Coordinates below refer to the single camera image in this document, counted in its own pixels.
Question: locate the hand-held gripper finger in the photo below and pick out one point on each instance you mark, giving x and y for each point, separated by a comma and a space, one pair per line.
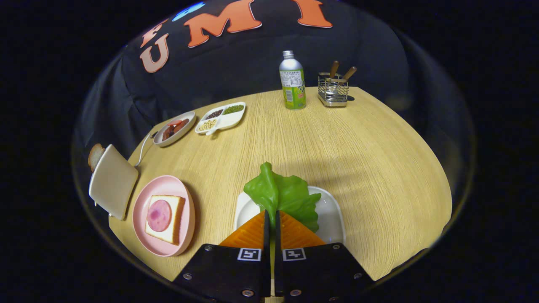
277, 240
267, 235

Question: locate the green lettuce leaf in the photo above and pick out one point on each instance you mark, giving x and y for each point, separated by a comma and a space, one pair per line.
282, 193

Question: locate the toasted bread slice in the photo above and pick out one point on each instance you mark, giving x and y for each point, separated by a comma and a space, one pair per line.
95, 155

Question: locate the white square plate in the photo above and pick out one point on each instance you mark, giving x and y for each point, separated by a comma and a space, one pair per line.
330, 214

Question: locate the bread slice with crust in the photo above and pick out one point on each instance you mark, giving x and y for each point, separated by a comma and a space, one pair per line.
179, 219

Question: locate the pink ham slice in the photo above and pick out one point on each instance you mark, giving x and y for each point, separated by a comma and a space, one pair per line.
159, 215

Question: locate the pink round plate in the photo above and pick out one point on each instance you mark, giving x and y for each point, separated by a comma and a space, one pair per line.
168, 185

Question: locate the white divided dish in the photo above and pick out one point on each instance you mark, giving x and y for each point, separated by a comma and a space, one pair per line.
229, 121

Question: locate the pile of yellow soybeans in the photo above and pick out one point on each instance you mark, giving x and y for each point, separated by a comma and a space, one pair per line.
207, 124

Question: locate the pile of green beans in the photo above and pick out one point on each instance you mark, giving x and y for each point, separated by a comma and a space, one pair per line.
233, 109

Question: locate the pile of dark red beans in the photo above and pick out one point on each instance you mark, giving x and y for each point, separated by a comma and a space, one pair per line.
214, 114

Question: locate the white round plate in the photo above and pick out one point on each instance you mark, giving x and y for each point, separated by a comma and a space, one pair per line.
188, 125

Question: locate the brown meat piece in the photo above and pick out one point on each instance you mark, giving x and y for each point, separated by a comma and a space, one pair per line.
182, 126
167, 134

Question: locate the red sausage slice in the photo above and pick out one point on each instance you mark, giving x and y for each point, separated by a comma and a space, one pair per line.
174, 123

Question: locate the green and silver bottle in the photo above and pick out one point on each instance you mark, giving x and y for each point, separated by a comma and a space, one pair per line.
292, 84

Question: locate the white toaster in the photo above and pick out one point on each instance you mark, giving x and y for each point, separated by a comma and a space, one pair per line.
113, 181

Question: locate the black backdrop cloth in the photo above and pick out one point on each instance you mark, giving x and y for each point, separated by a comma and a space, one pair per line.
252, 63

